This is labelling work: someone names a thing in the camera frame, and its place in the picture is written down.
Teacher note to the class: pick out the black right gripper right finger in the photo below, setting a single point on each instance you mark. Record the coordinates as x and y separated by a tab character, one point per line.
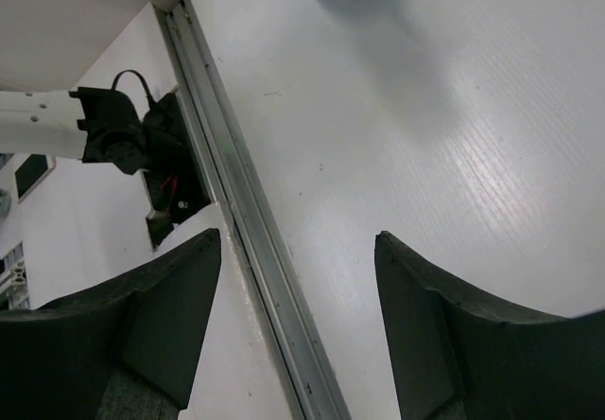
460	352

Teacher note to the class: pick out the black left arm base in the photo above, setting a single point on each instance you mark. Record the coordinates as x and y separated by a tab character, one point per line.
161	151

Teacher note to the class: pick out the aluminium table frame rail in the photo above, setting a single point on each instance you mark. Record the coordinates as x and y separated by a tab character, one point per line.
230	178

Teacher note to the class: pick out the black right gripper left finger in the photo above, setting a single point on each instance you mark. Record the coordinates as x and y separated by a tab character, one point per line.
127	348

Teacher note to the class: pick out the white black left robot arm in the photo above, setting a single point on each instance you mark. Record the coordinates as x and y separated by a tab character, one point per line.
88	124

